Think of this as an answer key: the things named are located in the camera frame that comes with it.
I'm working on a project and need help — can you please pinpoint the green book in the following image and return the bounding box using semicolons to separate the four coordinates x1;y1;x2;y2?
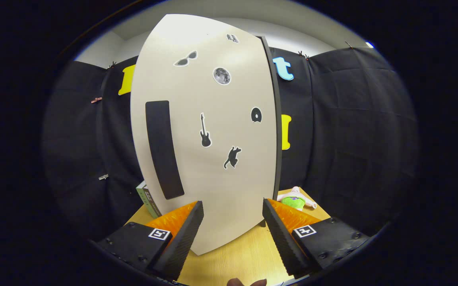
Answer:
136;181;152;217

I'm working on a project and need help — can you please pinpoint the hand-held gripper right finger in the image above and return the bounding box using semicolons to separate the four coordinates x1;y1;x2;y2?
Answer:
262;198;371;278

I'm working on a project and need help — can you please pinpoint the beige cabinet door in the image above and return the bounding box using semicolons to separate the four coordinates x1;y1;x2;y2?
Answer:
130;14;279;256

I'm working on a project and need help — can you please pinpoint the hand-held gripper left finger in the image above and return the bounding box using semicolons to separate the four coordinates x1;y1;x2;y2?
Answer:
97;201;205;281

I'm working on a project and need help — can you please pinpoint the dark grey cabinet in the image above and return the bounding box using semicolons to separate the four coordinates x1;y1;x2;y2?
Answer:
259;36;283;228

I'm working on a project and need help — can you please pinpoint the black backdrop cloth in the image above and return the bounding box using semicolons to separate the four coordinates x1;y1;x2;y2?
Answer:
44;46;418;239

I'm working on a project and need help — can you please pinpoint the black door handle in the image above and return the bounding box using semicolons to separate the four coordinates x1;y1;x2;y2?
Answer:
145;100;185;200

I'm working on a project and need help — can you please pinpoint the green and white plush toy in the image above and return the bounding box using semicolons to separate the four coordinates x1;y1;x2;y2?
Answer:
277;186;317;211

